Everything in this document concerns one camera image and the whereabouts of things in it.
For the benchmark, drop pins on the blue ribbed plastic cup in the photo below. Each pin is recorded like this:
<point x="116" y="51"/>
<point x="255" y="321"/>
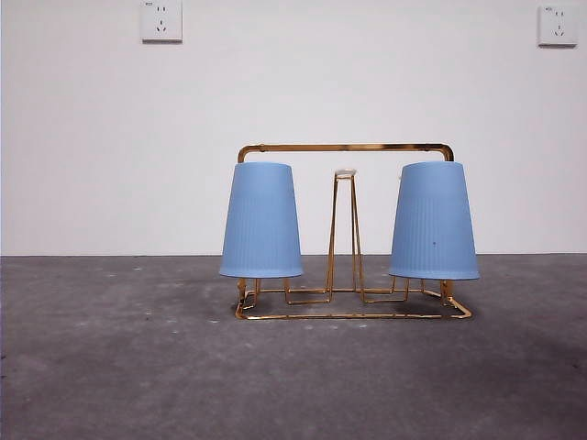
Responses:
<point x="261" y="224"/>

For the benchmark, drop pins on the white wall socket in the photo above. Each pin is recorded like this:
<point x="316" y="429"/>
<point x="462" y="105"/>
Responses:
<point x="161" y="20"/>
<point x="557" y="25"/>

